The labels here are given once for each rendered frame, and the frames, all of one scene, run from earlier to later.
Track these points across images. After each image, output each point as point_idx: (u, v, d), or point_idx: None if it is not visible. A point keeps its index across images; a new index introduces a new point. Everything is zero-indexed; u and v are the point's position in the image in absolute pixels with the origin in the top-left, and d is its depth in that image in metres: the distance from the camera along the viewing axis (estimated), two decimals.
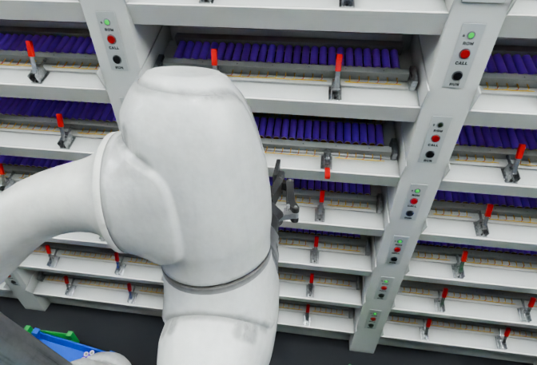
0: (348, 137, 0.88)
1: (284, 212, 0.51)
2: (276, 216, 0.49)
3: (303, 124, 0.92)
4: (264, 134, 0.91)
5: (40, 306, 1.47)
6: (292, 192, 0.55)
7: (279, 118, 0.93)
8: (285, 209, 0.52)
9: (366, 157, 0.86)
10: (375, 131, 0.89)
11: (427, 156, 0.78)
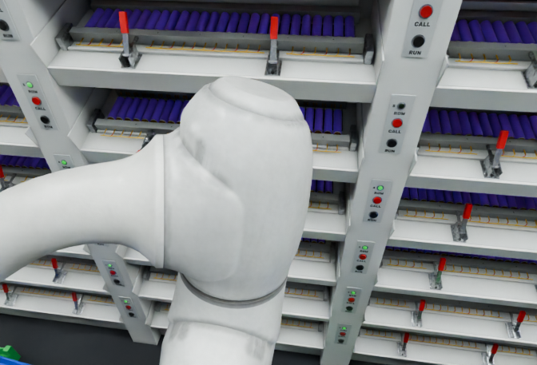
0: None
1: None
2: None
3: None
4: None
5: None
6: None
7: None
8: None
9: (320, 148, 0.72)
10: (333, 117, 0.76)
11: (388, 145, 0.64)
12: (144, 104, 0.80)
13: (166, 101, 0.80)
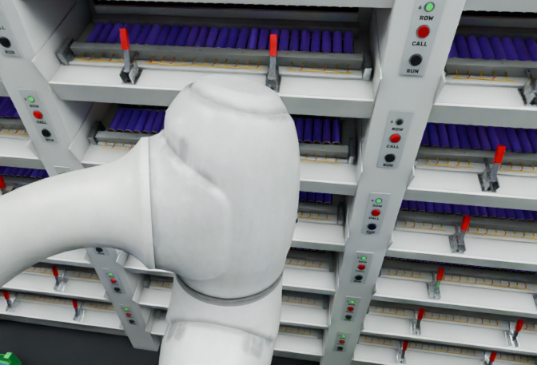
0: (299, 135, 0.75)
1: None
2: None
3: None
4: None
5: None
6: None
7: None
8: None
9: (319, 160, 0.73)
10: (332, 128, 0.76)
11: (387, 160, 0.65)
12: (145, 116, 0.80)
13: None
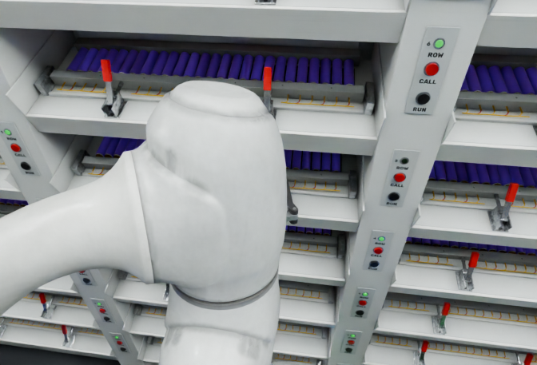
0: (296, 162, 0.71)
1: None
2: None
3: None
4: None
5: None
6: (288, 193, 0.55)
7: None
8: None
9: (317, 195, 0.68)
10: (332, 154, 0.72)
11: (391, 199, 0.60)
12: (134, 139, 0.77)
13: None
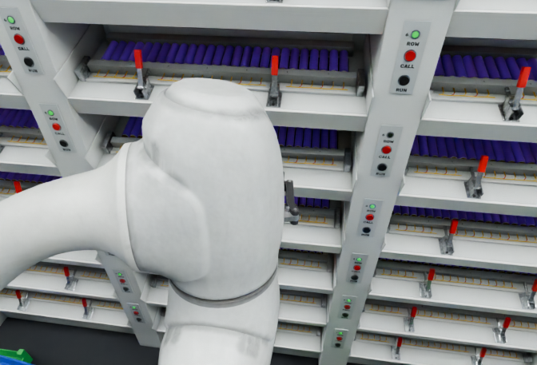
0: (299, 141, 0.81)
1: (284, 214, 0.51)
2: None
3: None
4: None
5: None
6: (292, 194, 0.55)
7: None
8: (285, 212, 0.52)
9: (316, 168, 0.79)
10: (329, 135, 0.83)
11: (379, 169, 0.70)
12: None
13: None
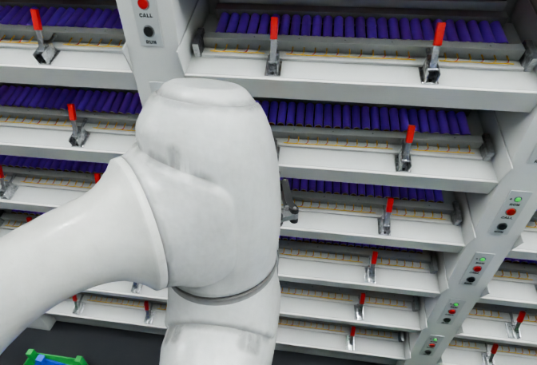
0: (426, 127, 0.72)
1: (283, 213, 0.51)
2: None
3: (368, 111, 0.76)
4: (322, 124, 0.75)
5: (44, 325, 1.31)
6: (288, 193, 0.55)
7: (338, 105, 0.77)
8: (284, 211, 0.52)
9: (451, 157, 0.70)
10: (459, 120, 0.74)
11: None
12: None
13: (280, 104, 0.78)
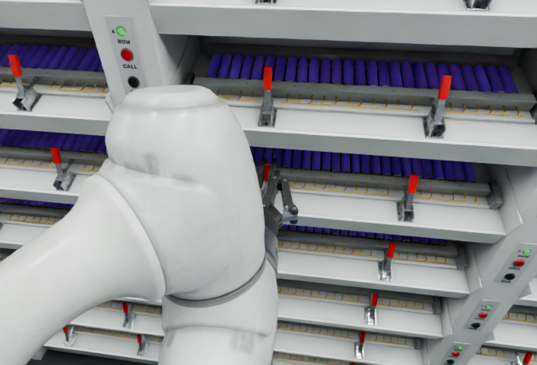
0: (430, 172, 0.69)
1: (283, 214, 0.51)
2: (276, 220, 0.49)
3: None
4: (320, 167, 0.71)
5: (34, 355, 1.27)
6: (288, 193, 0.55)
7: None
8: (284, 211, 0.52)
9: (456, 206, 0.66)
10: (463, 164, 0.70)
11: None
12: (252, 146, 0.74)
13: None
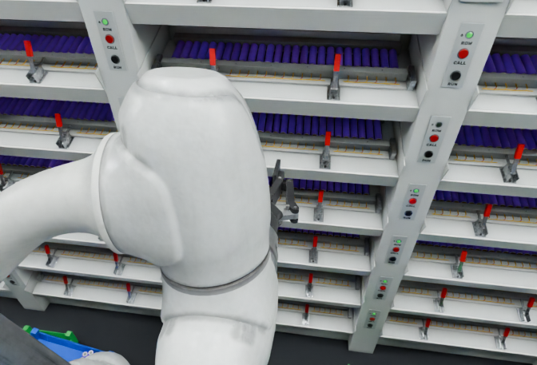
0: (347, 132, 0.89)
1: (283, 212, 0.51)
2: (276, 217, 0.49)
3: (302, 119, 0.92)
4: (264, 129, 0.91)
5: (39, 306, 1.47)
6: (292, 192, 0.55)
7: (278, 113, 0.94)
8: (285, 209, 0.52)
9: (364, 157, 0.86)
10: (374, 126, 0.90)
11: (426, 156, 0.78)
12: None
13: None
